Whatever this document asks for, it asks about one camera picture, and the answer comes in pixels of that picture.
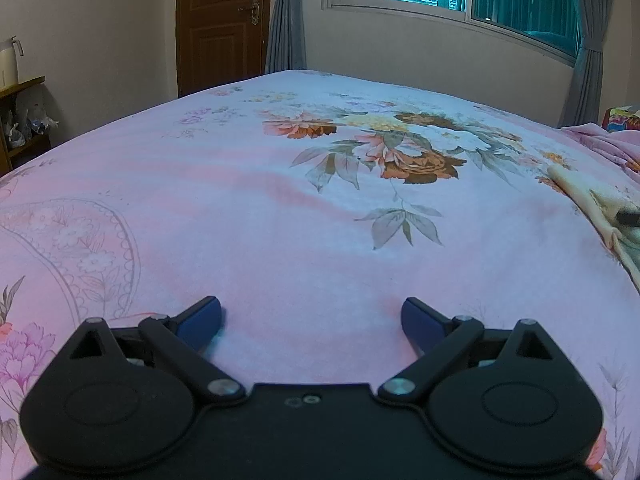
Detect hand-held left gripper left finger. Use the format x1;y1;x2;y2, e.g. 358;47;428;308
60;296;248;406

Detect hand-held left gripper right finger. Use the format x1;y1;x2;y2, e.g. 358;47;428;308
377;297;571;404

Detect cream small garment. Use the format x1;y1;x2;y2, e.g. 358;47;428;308
547;165;640;293

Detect pink blanket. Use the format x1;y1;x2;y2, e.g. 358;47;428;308
560;122;640;186

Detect pink floral bed sheet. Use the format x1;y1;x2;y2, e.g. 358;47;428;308
0;69;640;480

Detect colourful printed pillow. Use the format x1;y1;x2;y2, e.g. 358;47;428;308
602;106;640;133

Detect grey curtain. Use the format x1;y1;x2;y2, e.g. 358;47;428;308
556;0;607;129
264;0;307;75

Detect wooden shelf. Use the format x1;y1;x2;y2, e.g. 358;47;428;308
0;76;53;177

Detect plastic bags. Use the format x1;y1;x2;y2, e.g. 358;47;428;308
1;94;59;147

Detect brown wooden door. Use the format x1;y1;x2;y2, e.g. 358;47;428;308
175;0;273;99

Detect white jug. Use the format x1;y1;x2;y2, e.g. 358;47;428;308
0;36;25;89

